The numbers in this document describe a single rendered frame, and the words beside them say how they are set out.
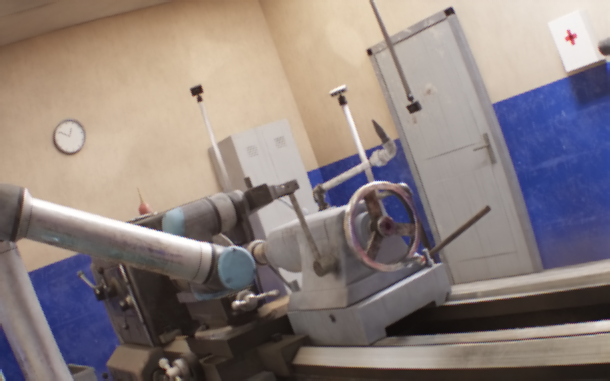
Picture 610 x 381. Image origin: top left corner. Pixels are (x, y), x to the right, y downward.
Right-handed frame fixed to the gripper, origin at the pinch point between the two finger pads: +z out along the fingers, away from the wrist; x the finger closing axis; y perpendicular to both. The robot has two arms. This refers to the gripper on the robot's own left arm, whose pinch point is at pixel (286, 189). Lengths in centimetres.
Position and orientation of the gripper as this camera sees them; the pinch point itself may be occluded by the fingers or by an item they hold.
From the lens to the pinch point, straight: 180.1
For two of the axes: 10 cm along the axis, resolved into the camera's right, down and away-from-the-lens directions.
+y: -3.9, -9.2, 0.6
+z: 7.8, -2.9, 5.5
